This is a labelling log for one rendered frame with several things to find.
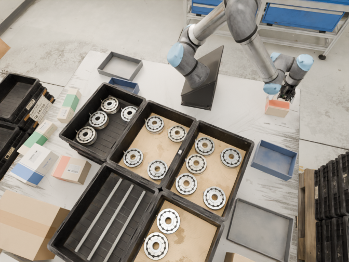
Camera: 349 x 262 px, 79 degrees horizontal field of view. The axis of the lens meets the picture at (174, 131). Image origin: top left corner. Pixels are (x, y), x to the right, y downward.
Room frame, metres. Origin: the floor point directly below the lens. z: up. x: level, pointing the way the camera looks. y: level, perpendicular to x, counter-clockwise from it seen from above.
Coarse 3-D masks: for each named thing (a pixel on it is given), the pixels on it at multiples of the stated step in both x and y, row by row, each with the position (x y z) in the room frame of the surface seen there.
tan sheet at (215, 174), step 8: (200, 136) 0.52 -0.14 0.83; (208, 136) 0.51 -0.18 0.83; (216, 144) 0.46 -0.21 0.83; (224, 144) 0.46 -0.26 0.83; (192, 152) 0.43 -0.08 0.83; (216, 152) 0.42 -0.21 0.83; (240, 152) 0.40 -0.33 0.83; (208, 160) 0.38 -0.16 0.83; (216, 160) 0.38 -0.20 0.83; (184, 168) 0.35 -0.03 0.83; (208, 168) 0.34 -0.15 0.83; (216, 168) 0.33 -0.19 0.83; (224, 168) 0.33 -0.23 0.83; (200, 176) 0.30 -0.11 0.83; (208, 176) 0.30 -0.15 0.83; (216, 176) 0.29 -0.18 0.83; (224, 176) 0.29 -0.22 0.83; (232, 176) 0.29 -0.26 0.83; (184, 184) 0.27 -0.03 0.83; (200, 184) 0.26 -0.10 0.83; (208, 184) 0.26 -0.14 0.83; (216, 184) 0.25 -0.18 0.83; (224, 184) 0.25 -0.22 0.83; (232, 184) 0.25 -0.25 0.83; (176, 192) 0.23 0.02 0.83; (200, 192) 0.22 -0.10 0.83; (224, 192) 0.21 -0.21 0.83; (192, 200) 0.19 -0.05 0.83; (200, 200) 0.19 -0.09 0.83
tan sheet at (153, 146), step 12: (168, 120) 0.64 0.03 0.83; (144, 132) 0.58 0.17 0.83; (132, 144) 0.51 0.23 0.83; (144, 144) 0.50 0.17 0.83; (156, 144) 0.50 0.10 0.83; (168, 144) 0.49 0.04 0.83; (180, 144) 0.48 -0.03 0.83; (144, 156) 0.43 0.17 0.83; (156, 156) 0.42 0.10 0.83; (168, 156) 0.42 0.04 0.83; (144, 168) 0.37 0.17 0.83
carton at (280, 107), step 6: (276, 96) 0.77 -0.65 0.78; (270, 102) 0.73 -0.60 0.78; (276, 102) 0.73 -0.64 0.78; (282, 102) 0.72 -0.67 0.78; (288, 102) 0.72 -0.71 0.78; (270, 108) 0.70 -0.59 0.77; (276, 108) 0.69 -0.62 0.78; (282, 108) 0.68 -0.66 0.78; (288, 108) 0.68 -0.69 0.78; (270, 114) 0.69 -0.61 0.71; (276, 114) 0.68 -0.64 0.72; (282, 114) 0.67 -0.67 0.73
